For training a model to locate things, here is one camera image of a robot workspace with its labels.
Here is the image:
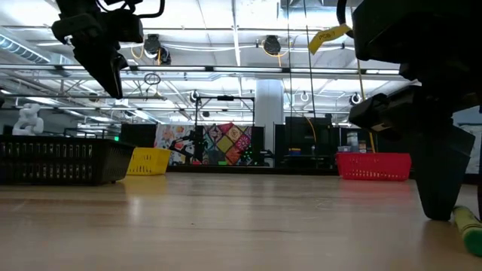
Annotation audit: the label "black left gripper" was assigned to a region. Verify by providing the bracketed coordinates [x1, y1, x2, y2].
[50, 0, 166, 99]

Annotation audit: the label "green crayon edge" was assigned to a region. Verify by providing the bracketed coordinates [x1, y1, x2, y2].
[451, 205, 482, 258]

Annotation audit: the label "black partition panel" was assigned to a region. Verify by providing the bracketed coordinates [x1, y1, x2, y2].
[340, 126, 413, 161]

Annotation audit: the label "red plastic basket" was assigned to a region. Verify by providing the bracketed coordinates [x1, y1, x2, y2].
[334, 152, 413, 182]

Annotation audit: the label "black screen panel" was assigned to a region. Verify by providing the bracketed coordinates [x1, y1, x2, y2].
[119, 123, 157, 148]

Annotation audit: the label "stacked storage containers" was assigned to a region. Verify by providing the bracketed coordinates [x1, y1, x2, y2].
[337, 130, 368, 154]

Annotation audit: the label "yellow plastic basket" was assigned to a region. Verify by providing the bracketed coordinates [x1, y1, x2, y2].
[127, 146, 172, 176]

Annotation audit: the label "black plastic basket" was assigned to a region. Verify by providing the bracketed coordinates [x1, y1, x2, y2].
[0, 134, 136, 186]

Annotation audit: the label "colourful patchwork panel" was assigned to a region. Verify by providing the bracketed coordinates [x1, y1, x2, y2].
[154, 122, 254, 166]

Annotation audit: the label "black equipment cabinet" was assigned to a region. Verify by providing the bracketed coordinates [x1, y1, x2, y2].
[274, 116, 340, 169]

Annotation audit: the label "white square pillar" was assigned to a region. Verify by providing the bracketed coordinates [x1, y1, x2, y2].
[255, 78, 285, 166]

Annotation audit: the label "ceiling light rail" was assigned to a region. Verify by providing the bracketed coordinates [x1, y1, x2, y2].
[0, 63, 407, 76]

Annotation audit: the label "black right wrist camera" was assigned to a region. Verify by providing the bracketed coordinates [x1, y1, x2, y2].
[348, 85, 455, 133]

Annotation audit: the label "silver ventilation duct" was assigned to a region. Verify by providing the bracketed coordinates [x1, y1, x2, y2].
[0, 33, 52, 65]

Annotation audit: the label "yellow cable tag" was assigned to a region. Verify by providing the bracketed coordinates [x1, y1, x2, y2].
[307, 23, 353, 56]

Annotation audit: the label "black stand frame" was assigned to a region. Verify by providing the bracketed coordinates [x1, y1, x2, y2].
[194, 94, 256, 166]

